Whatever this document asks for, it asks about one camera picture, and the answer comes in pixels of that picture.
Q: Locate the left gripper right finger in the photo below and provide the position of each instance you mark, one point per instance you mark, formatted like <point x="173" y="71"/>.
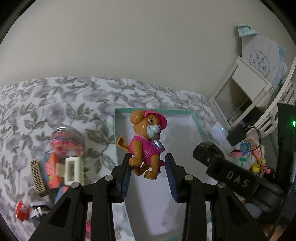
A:
<point x="229" y="217"/>

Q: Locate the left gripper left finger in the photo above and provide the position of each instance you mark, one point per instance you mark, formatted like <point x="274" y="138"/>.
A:
<point x="67" y="218"/>

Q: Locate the red bottle white cap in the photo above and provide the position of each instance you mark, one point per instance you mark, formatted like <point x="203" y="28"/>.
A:
<point x="22" y="211"/>

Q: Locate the cream plastic bracket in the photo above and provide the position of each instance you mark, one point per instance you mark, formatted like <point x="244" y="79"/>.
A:
<point x="71" y="171"/>

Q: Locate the gold patterned lighter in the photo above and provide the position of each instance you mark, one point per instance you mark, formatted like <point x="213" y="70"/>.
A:
<point x="37" y="178"/>

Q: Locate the brown pup toy figure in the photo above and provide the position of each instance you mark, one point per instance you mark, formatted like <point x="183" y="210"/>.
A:
<point x="145" y="146"/>

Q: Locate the white smartwatch band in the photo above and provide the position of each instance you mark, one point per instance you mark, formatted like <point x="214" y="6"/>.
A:
<point x="32" y="200"/>

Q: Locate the round tin coiled hairbands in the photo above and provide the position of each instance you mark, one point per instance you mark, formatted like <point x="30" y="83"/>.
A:
<point x="67" y="141"/>

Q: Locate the white shelf unit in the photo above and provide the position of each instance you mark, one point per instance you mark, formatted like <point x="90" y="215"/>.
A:
<point x="245" y="89"/>

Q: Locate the floral fleece blanket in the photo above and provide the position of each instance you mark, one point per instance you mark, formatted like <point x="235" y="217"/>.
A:
<point x="31" y="110"/>

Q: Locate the white printed card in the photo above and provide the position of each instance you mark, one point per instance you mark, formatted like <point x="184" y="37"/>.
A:
<point x="266" y="56"/>

